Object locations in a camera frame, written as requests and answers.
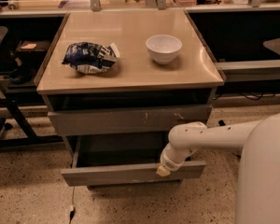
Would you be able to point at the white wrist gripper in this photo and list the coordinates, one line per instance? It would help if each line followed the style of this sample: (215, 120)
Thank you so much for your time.
(168, 162)

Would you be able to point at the grey drawer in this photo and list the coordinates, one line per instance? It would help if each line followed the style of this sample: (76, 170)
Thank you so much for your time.
(116, 159)
(126, 120)

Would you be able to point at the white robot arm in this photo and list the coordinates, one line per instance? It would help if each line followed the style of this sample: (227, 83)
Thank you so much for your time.
(258, 186)

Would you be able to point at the grey top drawer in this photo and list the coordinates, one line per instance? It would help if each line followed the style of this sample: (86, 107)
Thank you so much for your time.
(126, 120)

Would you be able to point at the grey drawer cabinet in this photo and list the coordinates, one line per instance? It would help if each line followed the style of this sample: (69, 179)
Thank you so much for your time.
(135, 80)

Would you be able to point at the white ceramic bowl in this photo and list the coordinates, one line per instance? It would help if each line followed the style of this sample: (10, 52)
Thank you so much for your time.
(163, 49)

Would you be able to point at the blue white chip bag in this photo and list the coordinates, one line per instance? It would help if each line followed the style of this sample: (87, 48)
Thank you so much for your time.
(91, 59)

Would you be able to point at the dark box on shelf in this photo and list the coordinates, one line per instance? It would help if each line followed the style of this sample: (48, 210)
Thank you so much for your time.
(33, 50)

